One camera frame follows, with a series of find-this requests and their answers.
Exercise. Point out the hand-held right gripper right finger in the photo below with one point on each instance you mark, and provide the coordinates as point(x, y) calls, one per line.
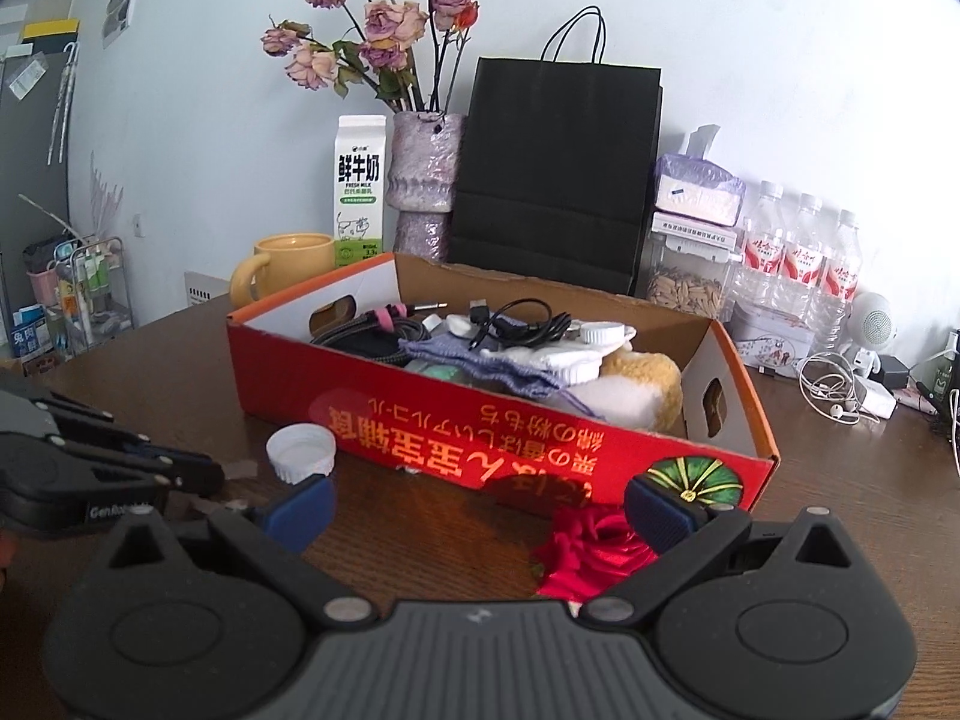
point(656, 517)

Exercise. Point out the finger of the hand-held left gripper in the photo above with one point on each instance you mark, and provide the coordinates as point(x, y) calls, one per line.
point(180, 485)
point(150, 457)

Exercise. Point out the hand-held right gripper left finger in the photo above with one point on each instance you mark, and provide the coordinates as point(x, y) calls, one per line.
point(304, 514)

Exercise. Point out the red cardboard box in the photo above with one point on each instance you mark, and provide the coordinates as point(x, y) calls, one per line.
point(375, 397)

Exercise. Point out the red fabric rose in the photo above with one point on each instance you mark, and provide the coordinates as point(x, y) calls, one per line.
point(592, 555)

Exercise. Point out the yellow and white plush toy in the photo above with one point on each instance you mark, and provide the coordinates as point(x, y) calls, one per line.
point(645, 382)

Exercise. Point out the blue and white box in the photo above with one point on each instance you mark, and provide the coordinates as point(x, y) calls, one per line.
point(34, 337)

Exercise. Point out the light green soft item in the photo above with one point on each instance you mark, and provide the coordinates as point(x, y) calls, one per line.
point(439, 373)

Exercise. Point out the white floral tin box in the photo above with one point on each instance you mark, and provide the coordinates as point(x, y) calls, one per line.
point(769, 337)

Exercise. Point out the light purple cloth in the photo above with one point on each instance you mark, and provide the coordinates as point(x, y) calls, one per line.
point(465, 360)

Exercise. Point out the clear seed container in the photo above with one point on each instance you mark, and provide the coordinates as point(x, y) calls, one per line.
point(686, 289)

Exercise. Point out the white small adapter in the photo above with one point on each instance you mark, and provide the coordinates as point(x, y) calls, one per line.
point(463, 328)

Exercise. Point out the yellow ceramic mug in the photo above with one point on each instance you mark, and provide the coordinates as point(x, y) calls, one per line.
point(296, 259)

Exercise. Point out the white charger block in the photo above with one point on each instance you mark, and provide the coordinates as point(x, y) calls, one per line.
point(881, 401)

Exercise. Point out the purple dried grass sprig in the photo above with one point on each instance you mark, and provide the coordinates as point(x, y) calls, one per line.
point(105, 199)

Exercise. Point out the white thin rod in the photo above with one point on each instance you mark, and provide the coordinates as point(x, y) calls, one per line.
point(45, 211)

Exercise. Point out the red label water bottle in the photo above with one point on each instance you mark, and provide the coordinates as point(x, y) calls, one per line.
point(802, 262)
point(761, 251)
point(840, 277)

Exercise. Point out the white round speaker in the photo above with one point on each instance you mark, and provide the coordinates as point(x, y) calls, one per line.
point(874, 322)

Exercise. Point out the grey refrigerator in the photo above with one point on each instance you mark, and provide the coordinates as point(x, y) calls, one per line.
point(30, 165)

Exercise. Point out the bagged white box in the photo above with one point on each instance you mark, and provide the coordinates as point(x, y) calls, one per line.
point(697, 199)

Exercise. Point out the white milk carton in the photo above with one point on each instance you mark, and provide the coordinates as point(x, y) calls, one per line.
point(360, 180)

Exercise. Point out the black paper bag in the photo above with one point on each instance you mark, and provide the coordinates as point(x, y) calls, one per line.
point(555, 165)

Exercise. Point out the textured purple white vase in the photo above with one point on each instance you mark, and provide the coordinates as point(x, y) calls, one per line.
point(424, 165)

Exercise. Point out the clear plastic bag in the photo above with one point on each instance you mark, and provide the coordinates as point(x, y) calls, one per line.
point(26, 75)

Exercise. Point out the yellow and black box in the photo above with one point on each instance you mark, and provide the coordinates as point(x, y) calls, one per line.
point(49, 31)

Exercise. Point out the dried rose bouquet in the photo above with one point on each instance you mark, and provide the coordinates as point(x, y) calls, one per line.
point(394, 22)

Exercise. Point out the white wall panel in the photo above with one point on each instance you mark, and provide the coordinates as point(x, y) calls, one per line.
point(124, 7)

